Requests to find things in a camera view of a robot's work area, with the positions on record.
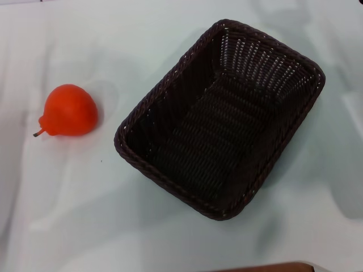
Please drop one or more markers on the dark brown woven basket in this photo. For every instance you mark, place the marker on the dark brown woven basket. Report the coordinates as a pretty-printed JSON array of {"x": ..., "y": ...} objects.
[{"x": 215, "y": 136}]

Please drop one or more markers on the orange-red plastic pear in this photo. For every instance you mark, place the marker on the orange-red plastic pear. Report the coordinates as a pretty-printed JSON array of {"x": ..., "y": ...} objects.
[{"x": 71, "y": 110}]

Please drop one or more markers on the white tablecloth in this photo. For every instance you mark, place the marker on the white tablecloth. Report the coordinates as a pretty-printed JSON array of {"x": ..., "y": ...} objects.
[{"x": 85, "y": 212}]

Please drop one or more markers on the brown wooden edge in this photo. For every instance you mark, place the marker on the brown wooden edge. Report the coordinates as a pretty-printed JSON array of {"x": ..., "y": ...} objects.
[{"x": 269, "y": 267}]

